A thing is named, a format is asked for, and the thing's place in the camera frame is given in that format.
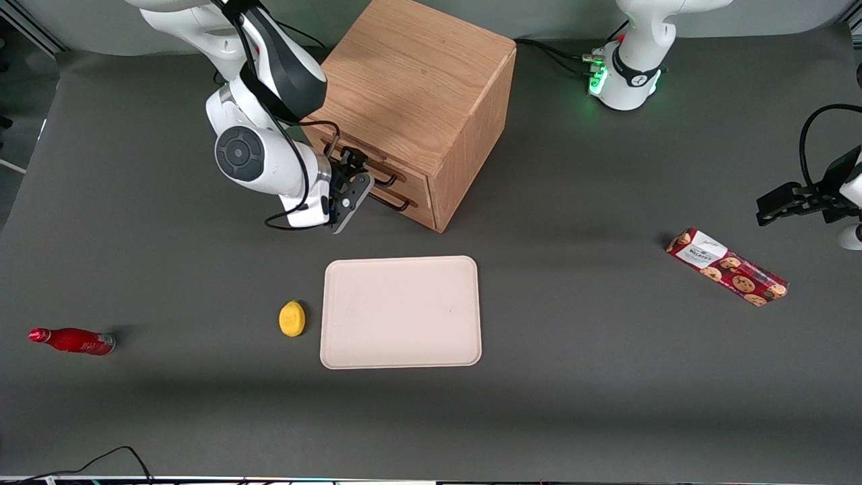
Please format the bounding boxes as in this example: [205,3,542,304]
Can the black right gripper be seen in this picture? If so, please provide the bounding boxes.
[322,146,375,235]

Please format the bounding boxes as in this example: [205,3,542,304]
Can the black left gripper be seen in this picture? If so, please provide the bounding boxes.
[756,147,862,227]

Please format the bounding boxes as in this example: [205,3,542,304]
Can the black metal drawer handle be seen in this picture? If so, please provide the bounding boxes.
[369,189,419,213]
[324,138,409,188]

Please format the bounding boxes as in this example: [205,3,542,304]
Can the wooden drawer front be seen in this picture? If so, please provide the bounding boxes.
[302,118,433,206]
[367,185,442,233]

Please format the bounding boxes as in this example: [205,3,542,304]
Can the oak wooden drawer cabinet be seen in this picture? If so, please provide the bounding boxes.
[300,0,518,234]

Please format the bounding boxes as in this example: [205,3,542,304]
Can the red cookie box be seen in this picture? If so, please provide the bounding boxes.
[665,228,790,308]

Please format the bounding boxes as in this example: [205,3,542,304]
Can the beige rectangular tray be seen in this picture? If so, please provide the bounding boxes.
[320,255,483,370]

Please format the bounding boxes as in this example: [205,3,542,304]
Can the yellow lemon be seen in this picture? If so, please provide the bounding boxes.
[279,300,306,337]

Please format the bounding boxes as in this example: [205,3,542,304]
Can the red bottle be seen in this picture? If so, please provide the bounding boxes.
[28,327,117,356]

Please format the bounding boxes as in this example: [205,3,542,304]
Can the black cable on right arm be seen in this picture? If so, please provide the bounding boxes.
[214,0,343,231]

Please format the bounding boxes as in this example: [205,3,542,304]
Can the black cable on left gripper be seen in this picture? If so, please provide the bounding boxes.
[799,104,862,196]

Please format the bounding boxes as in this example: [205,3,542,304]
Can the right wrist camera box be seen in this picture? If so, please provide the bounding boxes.
[278,191,332,230]

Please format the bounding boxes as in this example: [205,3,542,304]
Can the black cables at right arm base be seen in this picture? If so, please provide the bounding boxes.
[276,20,329,51]

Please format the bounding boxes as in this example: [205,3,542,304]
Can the black cables at arm base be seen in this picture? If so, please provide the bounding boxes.
[515,38,607,76]
[276,20,329,51]

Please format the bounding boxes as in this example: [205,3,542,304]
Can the black cables at left arm base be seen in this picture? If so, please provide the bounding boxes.
[515,38,607,76]

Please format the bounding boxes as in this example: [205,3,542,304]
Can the aluminium frame profile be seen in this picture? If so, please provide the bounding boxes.
[0,13,69,56]

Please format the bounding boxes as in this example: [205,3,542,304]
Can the black cable at table edge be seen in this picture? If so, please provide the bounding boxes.
[20,445,154,483]

